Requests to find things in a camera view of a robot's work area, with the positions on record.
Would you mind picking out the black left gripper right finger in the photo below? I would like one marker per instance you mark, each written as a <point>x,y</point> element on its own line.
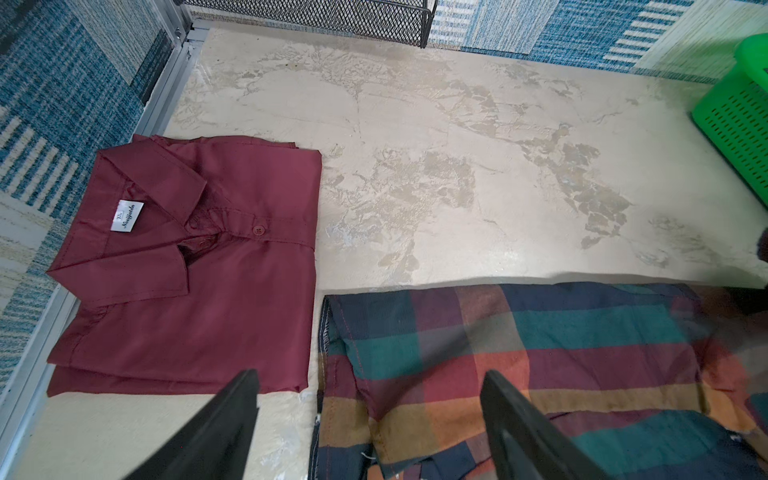
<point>523,442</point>

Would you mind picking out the multicolour plaid long sleeve shirt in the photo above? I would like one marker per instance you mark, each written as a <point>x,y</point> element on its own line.
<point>651,381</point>

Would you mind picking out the black wire mesh shelf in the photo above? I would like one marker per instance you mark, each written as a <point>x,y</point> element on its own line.
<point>403,22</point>

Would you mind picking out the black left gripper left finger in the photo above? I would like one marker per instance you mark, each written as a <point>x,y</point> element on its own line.
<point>215,443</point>

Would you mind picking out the folded maroon shirt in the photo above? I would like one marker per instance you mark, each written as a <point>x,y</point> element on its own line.
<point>192,260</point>

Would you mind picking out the green plastic laundry basket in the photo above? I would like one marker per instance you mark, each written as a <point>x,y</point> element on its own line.
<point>733,114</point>

